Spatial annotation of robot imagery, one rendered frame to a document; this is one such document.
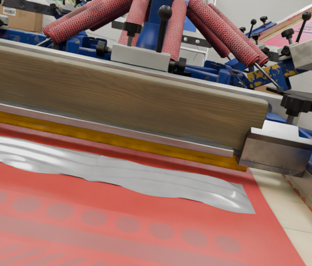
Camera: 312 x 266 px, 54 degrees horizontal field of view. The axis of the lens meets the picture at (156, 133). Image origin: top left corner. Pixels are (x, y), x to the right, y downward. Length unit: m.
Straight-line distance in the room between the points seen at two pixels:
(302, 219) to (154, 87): 0.22
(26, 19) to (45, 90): 4.11
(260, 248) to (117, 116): 0.22
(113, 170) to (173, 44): 0.59
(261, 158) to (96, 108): 0.22
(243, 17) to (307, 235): 4.37
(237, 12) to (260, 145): 4.26
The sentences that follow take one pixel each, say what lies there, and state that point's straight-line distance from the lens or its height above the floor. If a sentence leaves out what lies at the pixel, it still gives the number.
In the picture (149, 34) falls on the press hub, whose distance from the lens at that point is 1.18.
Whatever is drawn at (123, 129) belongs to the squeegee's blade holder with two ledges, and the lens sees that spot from 0.38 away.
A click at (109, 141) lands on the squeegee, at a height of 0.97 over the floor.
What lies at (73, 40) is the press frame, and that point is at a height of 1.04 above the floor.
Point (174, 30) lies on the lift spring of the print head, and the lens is 0.93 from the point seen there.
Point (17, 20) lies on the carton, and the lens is 4.54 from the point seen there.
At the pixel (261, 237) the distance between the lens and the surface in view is 0.31.
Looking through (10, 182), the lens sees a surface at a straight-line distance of 0.32.
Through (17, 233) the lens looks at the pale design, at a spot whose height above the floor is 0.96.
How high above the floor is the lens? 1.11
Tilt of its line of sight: 17 degrees down
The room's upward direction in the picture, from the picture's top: 12 degrees clockwise
